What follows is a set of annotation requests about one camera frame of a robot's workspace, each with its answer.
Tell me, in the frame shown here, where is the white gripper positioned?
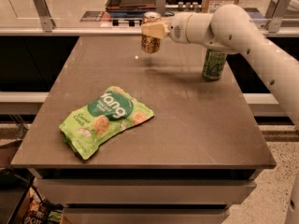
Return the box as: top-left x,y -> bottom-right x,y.
141,12 -> 214,45

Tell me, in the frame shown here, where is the orange soda can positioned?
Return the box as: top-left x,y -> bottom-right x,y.
141,11 -> 162,53

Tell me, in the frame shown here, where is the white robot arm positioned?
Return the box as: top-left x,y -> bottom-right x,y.
141,5 -> 299,128

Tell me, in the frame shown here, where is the green soda can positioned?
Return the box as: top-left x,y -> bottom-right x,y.
202,49 -> 227,81

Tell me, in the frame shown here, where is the green rice chip bag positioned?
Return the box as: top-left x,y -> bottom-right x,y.
59,86 -> 154,160

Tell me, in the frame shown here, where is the snack bag on floor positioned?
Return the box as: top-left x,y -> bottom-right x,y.
19,200 -> 63,224

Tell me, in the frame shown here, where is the grey upper drawer front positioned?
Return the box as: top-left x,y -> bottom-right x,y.
37,179 -> 256,205

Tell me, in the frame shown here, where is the grey drawer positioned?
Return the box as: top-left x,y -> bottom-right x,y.
37,179 -> 256,205
64,208 -> 229,224

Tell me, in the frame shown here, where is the grey lower drawer front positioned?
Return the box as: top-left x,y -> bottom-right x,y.
64,208 -> 229,224

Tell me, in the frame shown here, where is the centre metal bracket post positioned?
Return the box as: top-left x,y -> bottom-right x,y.
155,0 -> 166,17

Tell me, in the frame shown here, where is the metal bracket post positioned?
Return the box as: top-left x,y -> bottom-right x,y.
33,0 -> 56,32
265,0 -> 298,33
155,0 -> 166,17

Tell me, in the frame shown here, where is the right metal bracket post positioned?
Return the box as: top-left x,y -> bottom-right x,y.
265,0 -> 298,33

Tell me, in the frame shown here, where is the left metal bracket post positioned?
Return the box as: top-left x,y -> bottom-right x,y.
33,0 -> 56,32

